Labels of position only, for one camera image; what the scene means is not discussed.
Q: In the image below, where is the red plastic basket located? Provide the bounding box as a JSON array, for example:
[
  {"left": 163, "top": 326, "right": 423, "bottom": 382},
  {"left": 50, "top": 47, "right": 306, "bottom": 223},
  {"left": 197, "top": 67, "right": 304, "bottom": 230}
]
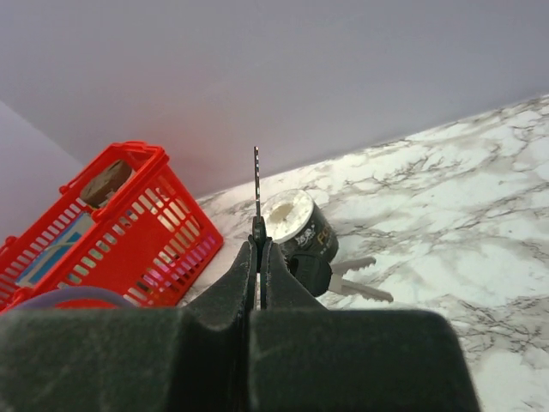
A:
[{"left": 1, "top": 142, "right": 224, "bottom": 312}]

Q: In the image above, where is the brown round lid container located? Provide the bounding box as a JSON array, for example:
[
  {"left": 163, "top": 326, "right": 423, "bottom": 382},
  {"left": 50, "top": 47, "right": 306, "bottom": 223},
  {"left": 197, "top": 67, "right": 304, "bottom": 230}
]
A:
[{"left": 80, "top": 160, "right": 133, "bottom": 209}]

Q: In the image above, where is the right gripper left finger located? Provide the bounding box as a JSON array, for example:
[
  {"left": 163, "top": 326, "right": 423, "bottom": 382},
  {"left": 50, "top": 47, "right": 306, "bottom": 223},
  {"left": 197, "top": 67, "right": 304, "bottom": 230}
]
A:
[{"left": 1, "top": 240, "right": 257, "bottom": 411}]

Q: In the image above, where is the blue white box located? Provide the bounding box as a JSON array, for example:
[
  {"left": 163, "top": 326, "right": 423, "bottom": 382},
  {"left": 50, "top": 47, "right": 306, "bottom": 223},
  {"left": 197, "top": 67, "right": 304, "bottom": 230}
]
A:
[{"left": 16, "top": 213, "right": 94, "bottom": 287}]

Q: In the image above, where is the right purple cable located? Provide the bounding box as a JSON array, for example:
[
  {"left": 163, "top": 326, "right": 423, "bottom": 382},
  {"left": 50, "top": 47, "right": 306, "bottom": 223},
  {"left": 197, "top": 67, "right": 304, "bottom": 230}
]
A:
[{"left": 10, "top": 286, "right": 134, "bottom": 311}]

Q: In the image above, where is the black wrapped tissue roll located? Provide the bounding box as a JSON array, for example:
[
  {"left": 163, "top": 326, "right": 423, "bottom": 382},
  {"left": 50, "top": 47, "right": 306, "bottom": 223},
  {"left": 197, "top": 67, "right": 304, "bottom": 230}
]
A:
[{"left": 262, "top": 189, "right": 339, "bottom": 262}]

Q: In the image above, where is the black-headed key bunch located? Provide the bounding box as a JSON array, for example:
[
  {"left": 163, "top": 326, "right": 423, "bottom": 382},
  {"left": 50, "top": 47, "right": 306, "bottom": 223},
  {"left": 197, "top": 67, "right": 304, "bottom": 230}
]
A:
[{"left": 252, "top": 148, "right": 394, "bottom": 302}]

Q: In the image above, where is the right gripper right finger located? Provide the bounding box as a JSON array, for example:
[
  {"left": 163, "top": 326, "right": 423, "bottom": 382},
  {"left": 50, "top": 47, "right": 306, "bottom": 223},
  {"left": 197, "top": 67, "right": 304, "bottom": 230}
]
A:
[{"left": 248, "top": 241, "right": 480, "bottom": 411}]

